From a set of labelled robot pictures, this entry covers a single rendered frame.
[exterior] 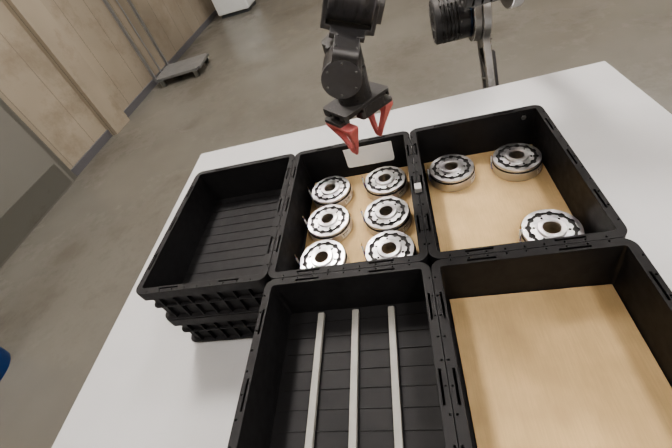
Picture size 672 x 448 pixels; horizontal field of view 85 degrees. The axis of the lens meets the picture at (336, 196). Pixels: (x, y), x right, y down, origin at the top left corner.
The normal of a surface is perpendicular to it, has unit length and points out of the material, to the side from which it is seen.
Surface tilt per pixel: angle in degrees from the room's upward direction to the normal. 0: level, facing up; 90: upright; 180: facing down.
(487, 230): 0
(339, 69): 91
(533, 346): 0
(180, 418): 0
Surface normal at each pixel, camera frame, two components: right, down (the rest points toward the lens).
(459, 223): -0.27, -0.72
